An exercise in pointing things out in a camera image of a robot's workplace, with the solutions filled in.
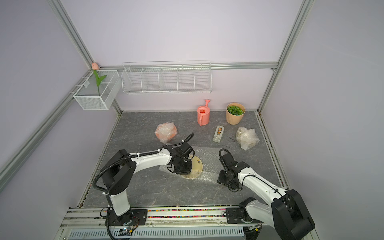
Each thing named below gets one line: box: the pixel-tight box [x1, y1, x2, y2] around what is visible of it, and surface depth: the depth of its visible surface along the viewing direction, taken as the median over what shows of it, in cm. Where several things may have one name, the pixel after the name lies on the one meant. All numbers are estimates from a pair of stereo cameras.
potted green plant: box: [226, 102, 246, 125], surface depth 107 cm
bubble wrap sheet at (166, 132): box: [154, 122, 178, 145], surface depth 104 cm
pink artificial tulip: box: [91, 62, 107, 97], surface depth 92 cm
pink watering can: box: [197, 99, 210, 127], surface depth 107 cm
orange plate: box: [154, 122, 178, 144], surface depth 104 cm
